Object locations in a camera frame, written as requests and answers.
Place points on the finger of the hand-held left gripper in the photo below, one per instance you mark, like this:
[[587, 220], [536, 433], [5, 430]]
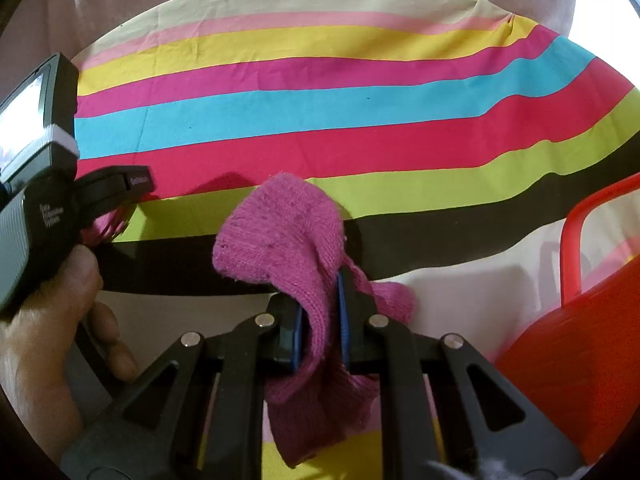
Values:
[[115, 185]]

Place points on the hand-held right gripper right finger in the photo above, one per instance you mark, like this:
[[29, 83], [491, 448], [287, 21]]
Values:
[[345, 325]]

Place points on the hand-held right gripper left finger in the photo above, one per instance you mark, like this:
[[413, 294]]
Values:
[[287, 340]]

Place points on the magenta knitted sock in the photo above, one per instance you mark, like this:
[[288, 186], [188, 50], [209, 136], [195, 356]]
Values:
[[280, 230], [107, 227]]

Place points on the person's left hand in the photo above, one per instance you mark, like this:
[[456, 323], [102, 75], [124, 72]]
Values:
[[35, 360]]

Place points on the colourful striped tablecloth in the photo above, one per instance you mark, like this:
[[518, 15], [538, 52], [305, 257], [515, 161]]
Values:
[[350, 110]]

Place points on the red plastic basket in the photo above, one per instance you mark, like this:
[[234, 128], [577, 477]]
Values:
[[560, 360]]

